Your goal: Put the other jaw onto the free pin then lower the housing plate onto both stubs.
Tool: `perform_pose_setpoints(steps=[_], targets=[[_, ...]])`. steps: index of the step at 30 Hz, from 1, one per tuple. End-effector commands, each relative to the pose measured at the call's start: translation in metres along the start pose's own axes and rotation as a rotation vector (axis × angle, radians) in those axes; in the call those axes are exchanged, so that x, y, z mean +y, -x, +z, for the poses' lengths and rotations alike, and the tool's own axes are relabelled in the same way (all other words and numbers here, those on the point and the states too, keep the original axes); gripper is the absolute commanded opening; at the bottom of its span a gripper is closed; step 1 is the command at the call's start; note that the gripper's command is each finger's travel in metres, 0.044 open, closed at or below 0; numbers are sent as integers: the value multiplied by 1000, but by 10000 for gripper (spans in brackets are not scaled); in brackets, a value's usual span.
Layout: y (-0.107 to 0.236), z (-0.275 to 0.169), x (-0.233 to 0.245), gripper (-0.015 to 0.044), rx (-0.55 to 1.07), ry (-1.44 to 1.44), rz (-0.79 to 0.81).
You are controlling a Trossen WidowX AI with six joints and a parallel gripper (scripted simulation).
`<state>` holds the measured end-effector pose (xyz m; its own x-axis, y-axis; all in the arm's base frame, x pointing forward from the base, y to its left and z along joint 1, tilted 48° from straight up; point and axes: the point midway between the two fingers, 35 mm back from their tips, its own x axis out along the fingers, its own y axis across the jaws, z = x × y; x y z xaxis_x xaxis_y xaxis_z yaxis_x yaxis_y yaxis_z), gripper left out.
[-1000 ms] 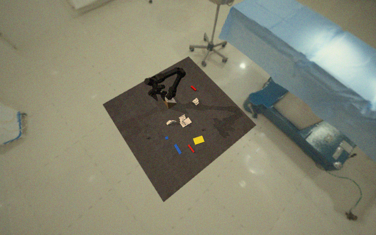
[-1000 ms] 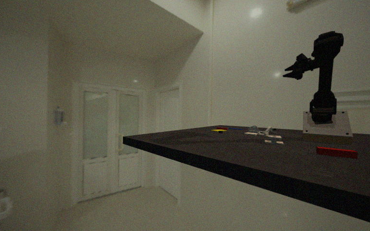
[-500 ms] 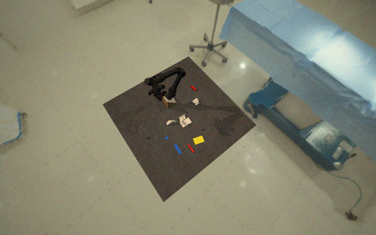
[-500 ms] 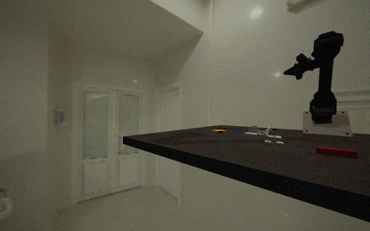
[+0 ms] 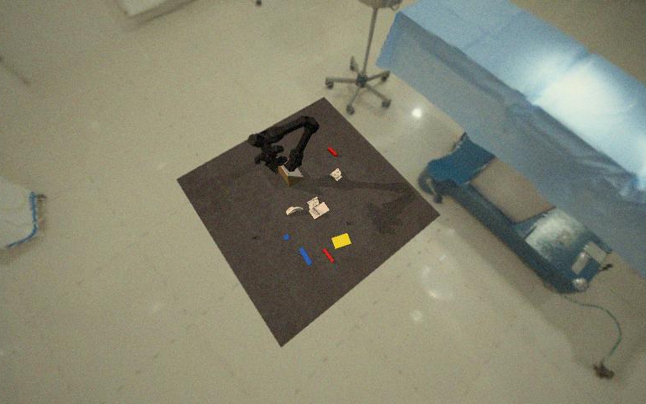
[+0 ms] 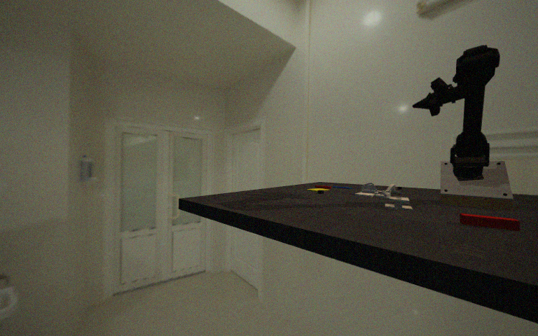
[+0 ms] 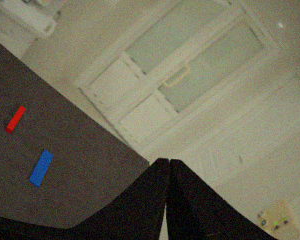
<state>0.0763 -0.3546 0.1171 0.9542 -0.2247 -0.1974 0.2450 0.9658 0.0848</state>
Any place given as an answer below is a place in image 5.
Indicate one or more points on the blue flat bar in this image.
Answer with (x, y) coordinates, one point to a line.
(305, 256)

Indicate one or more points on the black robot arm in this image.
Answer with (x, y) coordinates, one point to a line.
(276, 134)

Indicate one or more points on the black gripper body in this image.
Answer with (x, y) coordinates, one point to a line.
(263, 156)

